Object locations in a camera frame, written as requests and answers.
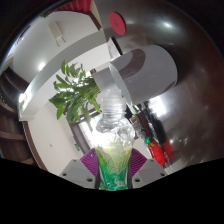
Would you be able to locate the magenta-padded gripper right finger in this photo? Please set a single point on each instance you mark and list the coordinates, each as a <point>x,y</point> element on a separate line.
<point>148,171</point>

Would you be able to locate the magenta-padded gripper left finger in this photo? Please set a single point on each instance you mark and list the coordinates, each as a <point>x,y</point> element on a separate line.
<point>75,171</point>

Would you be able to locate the clear bottle with green label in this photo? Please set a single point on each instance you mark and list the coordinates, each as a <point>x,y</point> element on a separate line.
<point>114,156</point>

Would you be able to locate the green exit sign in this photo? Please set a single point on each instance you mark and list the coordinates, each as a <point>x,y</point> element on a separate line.
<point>77,147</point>

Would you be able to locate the large potted plant white pot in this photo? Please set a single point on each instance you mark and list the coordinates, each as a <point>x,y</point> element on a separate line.
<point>75,91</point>

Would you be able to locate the red carpeted stairs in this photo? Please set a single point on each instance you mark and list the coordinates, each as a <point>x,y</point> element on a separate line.
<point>78,5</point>

